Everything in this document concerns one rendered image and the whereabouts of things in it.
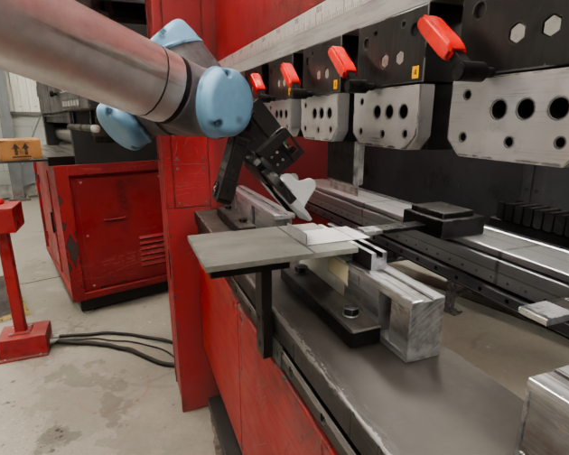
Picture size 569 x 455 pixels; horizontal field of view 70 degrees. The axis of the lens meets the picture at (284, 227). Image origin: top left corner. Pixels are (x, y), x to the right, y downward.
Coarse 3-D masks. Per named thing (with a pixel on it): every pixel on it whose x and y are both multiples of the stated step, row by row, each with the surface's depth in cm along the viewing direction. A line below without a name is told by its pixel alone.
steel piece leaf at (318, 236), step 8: (288, 224) 76; (288, 232) 77; (296, 232) 73; (304, 232) 77; (312, 232) 77; (320, 232) 77; (328, 232) 77; (336, 232) 77; (304, 240) 70; (312, 240) 72; (320, 240) 72; (328, 240) 72; (336, 240) 72; (344, 240) 72
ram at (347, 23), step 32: (224, 0) 126; (256, 0) 99; (288, 0) 81; (320, 0) 69; (384, 0) 53; (416, 0) 47; (448, 0) 45; (224, 32) 129; (256, 32) 101; (320, 32) 70; (352, 32) 62; (256, 64) 103
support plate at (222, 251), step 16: (304, 224) 84; (192, 240) 73; (208, 240) 73; (224, 240) 73; (240, 240) 73; (256, 240) 73; (272, 240) 73; (288, 240) 73; (208, 256) 64; (224, 256) 64; (240, 256) 64; (256, 256) 64; (272, 256) 64; (288, 256) 65; (304, 256) 66; (320, 256) 67; (208, 272) 60
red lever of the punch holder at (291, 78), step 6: (282, 66) 77; (288, 66) 76; (282, 72) 77; (288, 72) 75; (294, 72) 76; (288, 78) 75; (294, 78) 75; (288, 84) 75; (294, 84) 74; (294, 90) 72; (300, 90) 73; (306, 90) 73; (294, 96) 72; (300, 96) 73; (306, 96) 73
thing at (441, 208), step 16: (416, 208) 86; (432, 208) 83; (448, 208) 83; (464, 208) 83; (400, 224) 82; (416, 224) 82; (432, 224) 80; (448, 224) 78; (464, 224) 80; (480, 224) 81
